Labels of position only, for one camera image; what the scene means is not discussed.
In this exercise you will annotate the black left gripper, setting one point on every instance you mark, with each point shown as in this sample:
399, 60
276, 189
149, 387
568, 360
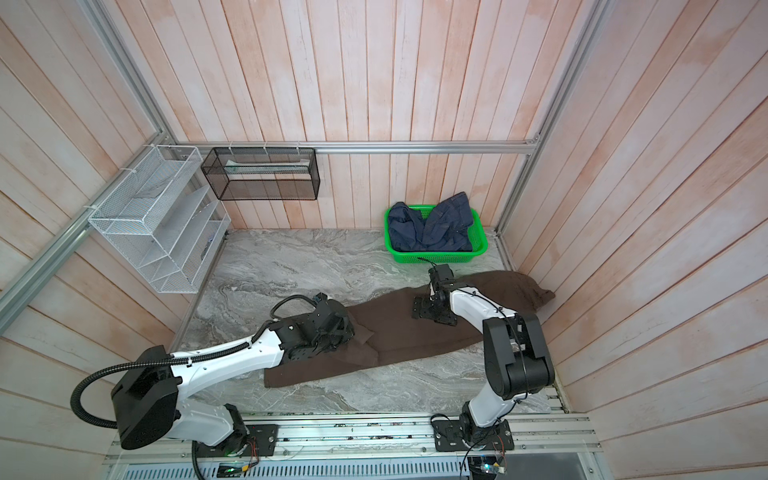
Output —
348, 333

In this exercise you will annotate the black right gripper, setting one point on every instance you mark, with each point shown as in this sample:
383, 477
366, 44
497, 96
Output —
424, 311

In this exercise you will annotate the brown trousers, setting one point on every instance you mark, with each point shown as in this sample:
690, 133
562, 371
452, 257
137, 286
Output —
386, 333

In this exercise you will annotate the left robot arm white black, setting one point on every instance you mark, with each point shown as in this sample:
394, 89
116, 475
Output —
154, 400

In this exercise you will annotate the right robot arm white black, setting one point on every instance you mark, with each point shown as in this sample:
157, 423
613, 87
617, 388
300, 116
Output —
517, 363

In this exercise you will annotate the navy blue trousers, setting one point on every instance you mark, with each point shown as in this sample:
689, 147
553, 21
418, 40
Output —
444, 229

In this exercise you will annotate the green plastic basket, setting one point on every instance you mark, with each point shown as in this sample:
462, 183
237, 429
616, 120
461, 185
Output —
476, 235

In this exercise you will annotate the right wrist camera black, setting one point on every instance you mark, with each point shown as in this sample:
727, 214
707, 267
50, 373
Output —
441, 278

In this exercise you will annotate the aluminium mounting rail base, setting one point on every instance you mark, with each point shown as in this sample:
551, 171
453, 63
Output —
376, 446

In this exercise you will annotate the black mesh wall basket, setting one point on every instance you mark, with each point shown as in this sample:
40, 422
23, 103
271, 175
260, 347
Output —
262, 173

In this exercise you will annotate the white wire mesh shelf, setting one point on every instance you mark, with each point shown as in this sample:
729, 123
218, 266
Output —
165, 222

